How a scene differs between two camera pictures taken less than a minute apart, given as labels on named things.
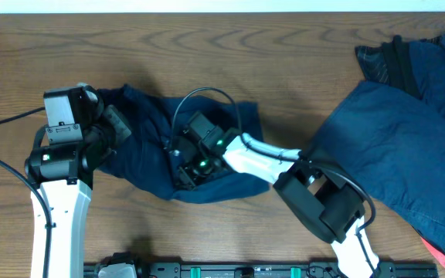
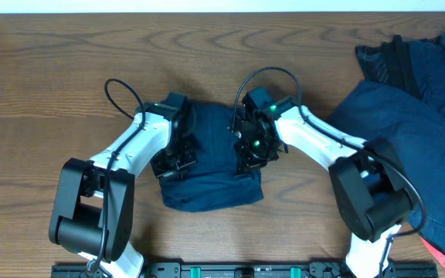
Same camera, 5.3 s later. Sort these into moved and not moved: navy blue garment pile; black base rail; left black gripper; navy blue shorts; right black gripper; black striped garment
Moved: right black gripper; left black gripper; navy blue shorts
Not moved: black base rail; black striped garment; navy blue garment pile
